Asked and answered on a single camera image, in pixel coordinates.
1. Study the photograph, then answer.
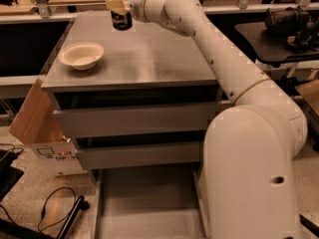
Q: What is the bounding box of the black side table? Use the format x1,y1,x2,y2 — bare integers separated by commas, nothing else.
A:
234,21,319,85

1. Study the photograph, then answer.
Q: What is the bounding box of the white paper bowl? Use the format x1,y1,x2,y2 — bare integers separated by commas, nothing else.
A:
58,42,104,71

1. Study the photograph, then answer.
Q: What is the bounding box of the black equipment at left edge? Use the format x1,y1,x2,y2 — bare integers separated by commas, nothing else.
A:
0,149,24,201

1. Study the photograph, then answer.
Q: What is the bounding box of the grey drawer cabinet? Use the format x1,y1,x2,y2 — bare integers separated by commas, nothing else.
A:
40,10,220,184

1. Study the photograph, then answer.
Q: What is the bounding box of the open cardboard box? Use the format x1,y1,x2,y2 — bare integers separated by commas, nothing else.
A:
9,79,85,176

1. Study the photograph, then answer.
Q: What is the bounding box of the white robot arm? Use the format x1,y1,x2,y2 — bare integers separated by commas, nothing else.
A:
106,0,307,239

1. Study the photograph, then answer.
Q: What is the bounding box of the grey drawer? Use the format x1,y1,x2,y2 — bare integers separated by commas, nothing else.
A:
54,103,216,138
91,163,210,239
76,141,202,170

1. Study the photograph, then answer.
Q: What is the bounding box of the dark bag on table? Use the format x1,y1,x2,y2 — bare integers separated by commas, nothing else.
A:
264,7,311,35

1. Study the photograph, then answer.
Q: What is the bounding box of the grey bottom drawer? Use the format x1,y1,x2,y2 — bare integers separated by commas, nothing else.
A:
91,163,210,239

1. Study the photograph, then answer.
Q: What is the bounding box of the grey top drawer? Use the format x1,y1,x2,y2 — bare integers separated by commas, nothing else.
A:
54,103,216,138

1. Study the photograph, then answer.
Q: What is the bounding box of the black cable on floor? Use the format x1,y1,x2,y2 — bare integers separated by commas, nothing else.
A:
37,186,78,234

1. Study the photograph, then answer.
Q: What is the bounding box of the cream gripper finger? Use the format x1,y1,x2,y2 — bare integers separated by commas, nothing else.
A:
106,0,130,16

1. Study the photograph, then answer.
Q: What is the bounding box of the cardboard box at right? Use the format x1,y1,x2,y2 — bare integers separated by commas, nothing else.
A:
296,79,319,117

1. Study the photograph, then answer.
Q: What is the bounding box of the blue pepsi can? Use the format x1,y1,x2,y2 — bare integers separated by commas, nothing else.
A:
111,11,132,31

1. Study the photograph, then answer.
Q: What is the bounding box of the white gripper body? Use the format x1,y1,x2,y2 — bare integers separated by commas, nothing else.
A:
128,0,147,21

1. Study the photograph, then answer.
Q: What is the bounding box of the black stand base left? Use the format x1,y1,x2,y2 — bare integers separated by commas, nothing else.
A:
56,195,90,239

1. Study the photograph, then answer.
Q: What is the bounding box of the grey middle drawer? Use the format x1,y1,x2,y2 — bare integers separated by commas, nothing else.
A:
76,141,202,170

